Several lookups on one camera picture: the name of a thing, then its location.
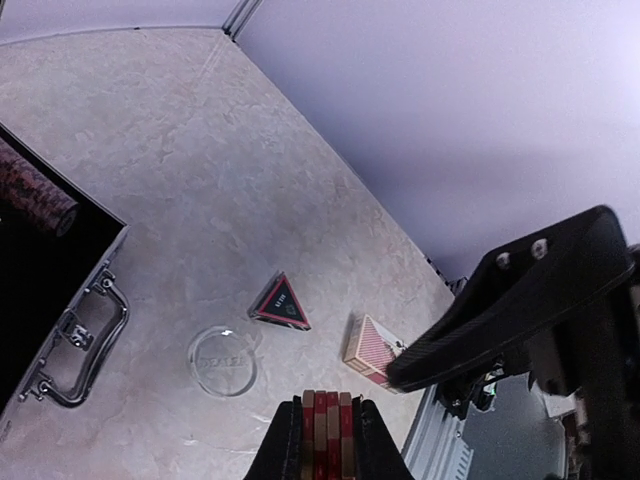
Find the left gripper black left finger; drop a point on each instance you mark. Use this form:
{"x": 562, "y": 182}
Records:
{"x": 279, "y": 456}

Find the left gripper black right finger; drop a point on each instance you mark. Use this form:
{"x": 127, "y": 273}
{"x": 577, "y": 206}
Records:
{"x": 376, "y": 454}

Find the red poker chip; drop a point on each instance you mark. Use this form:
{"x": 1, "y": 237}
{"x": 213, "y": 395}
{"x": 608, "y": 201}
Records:
{"x": 328, "y": 445}

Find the aluminium poker chip case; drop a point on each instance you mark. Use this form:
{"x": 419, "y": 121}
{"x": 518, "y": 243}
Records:
{"x": 61, "y": 311}

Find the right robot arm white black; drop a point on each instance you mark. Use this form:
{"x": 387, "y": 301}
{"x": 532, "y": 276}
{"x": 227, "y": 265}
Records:
{"x": 566, "y": 295}

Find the red playing card deck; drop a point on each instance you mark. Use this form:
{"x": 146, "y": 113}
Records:
{"x": 370, "y": 348}

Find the clear round dealer button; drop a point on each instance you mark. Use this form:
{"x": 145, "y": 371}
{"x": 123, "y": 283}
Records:
{"x": 222, "y": 362}

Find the black pink triangular button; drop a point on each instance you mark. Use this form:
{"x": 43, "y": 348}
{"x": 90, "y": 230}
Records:
{"x": 277, "y": 304}

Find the chip row in case back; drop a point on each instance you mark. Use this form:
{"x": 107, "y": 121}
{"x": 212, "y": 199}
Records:
{"x": 42, "y": 203}

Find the aluminium front rail frame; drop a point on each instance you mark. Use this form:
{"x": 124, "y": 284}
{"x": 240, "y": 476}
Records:
{"x": 519, "y": 435}

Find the right aluminium corner post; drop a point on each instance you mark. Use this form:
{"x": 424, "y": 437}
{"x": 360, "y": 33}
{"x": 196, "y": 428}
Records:
{"x": 239, "y": 18}

